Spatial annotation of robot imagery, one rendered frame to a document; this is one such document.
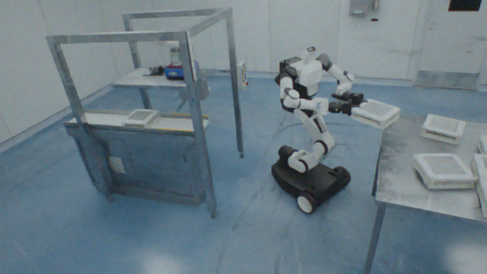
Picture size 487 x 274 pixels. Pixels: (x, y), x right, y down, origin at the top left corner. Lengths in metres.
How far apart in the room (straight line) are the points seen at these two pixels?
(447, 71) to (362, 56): 1.34
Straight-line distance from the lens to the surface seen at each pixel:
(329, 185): 2.86
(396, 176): 1.96
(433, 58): 5.70
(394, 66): 5.65
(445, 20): 5.58
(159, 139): 2.59
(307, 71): 2.43
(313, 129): 2.63
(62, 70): 2.76
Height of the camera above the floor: 2.00
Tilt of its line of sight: 30 degrees down
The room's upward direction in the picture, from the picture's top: 4 degrees counter-clockwise
